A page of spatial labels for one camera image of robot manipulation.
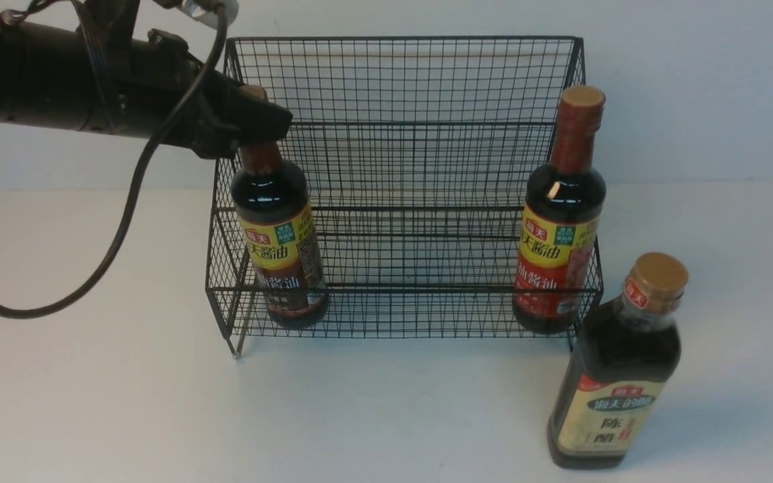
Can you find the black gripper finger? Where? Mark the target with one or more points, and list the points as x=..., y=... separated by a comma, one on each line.
x=252, y=117

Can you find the dark soy sauce bottle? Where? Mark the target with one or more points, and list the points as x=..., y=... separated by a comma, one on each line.
x=272, y=202

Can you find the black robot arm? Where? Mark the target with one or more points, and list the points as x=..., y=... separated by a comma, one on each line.
x=100, y=79

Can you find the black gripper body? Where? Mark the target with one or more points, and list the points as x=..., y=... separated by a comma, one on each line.
x=153, y=77

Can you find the black wire rack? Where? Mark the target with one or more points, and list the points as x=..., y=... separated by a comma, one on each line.
x=417, y=150

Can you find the red label soy sauce bottle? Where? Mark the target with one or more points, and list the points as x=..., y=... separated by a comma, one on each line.
x=564, y=199

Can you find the vinegar bottle gold cap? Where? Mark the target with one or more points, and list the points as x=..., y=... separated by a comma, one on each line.
x=626, y=351

